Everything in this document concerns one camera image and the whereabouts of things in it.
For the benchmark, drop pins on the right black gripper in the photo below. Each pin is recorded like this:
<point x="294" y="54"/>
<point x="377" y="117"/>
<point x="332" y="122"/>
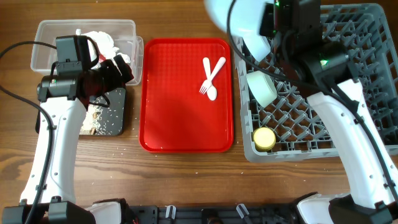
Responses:
<point x="267" y="26"/>

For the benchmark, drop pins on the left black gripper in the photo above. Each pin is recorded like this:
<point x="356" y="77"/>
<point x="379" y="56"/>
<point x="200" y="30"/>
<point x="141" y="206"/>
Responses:
<point x="116" y="80"/>

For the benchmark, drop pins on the red snack wrapper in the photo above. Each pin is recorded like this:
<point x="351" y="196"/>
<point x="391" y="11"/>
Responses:
<point x="102" y="58"/>

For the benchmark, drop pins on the blue bowl with food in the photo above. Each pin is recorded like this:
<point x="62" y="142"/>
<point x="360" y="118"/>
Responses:
<point x="257" y="45"/>

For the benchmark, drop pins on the white tissue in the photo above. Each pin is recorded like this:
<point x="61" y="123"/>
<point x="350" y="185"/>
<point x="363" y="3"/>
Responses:
<point x="106" y="46"/>

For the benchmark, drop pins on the light blue plate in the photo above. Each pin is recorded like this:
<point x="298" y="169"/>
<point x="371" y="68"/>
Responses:
<point x="246" y="15"/>

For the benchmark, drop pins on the light green bowl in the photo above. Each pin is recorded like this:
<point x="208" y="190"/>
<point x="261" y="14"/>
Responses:
<point x="262" y="87"/>

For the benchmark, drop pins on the white plastic fork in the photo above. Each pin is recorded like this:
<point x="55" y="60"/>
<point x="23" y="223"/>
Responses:
<point x="208" y="82"/>

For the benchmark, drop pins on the yellow plastic cup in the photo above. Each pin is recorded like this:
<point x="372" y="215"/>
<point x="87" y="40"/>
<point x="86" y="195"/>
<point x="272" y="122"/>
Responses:
<point x="264" y="139"/>

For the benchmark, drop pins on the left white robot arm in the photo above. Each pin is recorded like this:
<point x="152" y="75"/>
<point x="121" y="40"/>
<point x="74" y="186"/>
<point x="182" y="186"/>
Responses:
<point x="77" y="77"/>

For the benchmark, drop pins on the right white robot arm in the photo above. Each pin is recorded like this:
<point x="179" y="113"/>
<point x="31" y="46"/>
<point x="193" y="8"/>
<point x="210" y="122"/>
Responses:
<point x="329" y="78"/>

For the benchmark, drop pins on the black waste tray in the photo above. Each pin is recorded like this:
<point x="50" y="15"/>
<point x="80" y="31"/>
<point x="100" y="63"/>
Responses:
<point x="112" y="118"/>

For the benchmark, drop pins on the grey dishwasher rack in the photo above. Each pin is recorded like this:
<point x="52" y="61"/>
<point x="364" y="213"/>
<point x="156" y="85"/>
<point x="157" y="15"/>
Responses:
<point x="300" y="133"/>

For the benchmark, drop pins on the clear plastic bin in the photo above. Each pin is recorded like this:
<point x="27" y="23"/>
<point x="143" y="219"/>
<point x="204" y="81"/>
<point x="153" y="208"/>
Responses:
<point x="122" y="31"/>

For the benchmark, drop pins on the food scraps and rice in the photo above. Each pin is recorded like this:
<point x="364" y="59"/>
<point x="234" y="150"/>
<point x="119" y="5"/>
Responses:
<point x="92" y="124"/>

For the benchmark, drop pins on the red plastic tray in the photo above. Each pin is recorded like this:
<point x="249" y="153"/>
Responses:
<point x="175" y="117"/>

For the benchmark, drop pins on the white plastic spoon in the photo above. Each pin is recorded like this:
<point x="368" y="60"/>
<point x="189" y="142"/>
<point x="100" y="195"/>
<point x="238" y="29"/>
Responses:
<point x="212" y="92"/>

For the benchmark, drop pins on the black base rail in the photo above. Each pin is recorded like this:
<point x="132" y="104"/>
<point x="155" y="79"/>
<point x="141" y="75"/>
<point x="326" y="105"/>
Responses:
<point x="238" y="214"/>

